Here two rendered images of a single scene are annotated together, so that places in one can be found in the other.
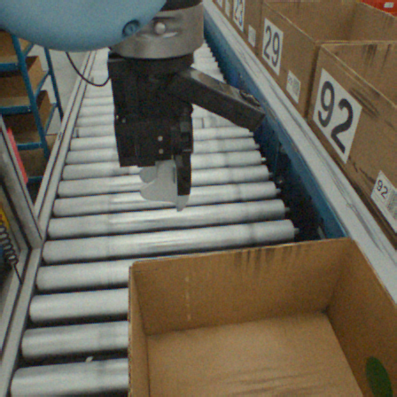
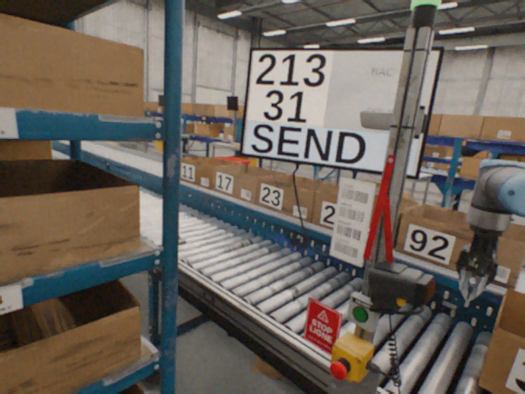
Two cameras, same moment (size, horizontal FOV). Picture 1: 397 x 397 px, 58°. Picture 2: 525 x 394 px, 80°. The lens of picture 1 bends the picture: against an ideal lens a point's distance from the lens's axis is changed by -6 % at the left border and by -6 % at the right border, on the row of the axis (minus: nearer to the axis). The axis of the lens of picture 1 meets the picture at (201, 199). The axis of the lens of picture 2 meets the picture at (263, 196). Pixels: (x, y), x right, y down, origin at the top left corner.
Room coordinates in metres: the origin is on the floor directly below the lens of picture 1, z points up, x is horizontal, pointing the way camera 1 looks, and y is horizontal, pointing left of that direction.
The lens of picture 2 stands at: (0.16, 0.97, 1.35)
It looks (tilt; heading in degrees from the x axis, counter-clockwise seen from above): 13 degrees down; 320
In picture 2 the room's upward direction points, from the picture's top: 5 degrees clockwise
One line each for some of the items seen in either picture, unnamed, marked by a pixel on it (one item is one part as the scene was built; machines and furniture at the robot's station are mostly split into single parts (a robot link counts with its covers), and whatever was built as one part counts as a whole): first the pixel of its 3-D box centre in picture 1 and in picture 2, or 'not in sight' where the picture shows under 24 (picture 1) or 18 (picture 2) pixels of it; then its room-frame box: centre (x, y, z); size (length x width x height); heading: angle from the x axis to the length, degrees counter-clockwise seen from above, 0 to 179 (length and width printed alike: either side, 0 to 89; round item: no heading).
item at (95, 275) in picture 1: (173, 269); (423, 352); (0.45, 0.05, 0.72); 0.52 x 0.05 x 0.05; 98
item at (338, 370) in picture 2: not in sight; (341, 367); (0.48, 0.43, 0.84); 0.04 x 0.04 x 0.04; 8
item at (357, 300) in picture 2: not in sight; (362, 312); (0.49, 0.36, 0.95); 0.07 x 0.03 x 0.07; 8
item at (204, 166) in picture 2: not in sight; (212, 172); (2.12, -0.18, 0.96); 0.39 x 0.29 x 0.17; 8
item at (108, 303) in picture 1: (176, 298); (446, 364); (0.38, 0.04, 0.72); 0.52 x 0.05 x 0.05; 98
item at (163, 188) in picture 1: (164, 190); (476, 288); (0.36, 0.04, 0.98); 0.06 x 0.03 x 0.09; 99
